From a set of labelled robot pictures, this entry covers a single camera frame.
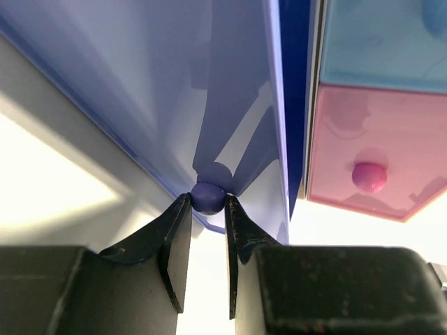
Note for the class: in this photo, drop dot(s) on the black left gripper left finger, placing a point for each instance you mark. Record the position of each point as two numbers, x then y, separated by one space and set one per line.
136 286

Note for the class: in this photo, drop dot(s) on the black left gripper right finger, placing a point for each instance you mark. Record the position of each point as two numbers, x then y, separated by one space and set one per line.
278 289

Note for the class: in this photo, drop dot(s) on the pink drawer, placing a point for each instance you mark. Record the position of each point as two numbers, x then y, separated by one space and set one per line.
379 152

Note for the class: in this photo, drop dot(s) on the purple blue drawer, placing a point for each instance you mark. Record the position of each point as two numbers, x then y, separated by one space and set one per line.
192 91

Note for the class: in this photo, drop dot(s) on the light blue small drawer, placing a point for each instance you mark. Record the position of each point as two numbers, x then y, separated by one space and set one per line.
385 44

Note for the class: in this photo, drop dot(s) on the white drawer cabinet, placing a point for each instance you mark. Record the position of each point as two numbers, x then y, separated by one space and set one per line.
317 13

